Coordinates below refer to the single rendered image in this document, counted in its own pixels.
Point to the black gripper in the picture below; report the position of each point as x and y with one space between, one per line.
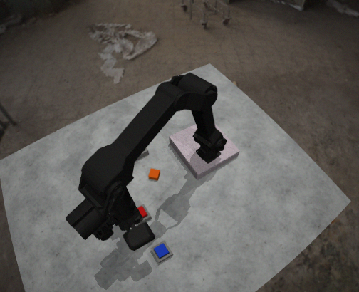
138 235

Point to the orange block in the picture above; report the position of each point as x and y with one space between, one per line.
154 174

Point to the blue button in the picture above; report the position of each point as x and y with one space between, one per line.
162 251

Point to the green button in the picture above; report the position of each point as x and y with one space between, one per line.
143 154

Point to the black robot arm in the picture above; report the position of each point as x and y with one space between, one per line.
109 170

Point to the red button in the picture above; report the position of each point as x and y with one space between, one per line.
145 214

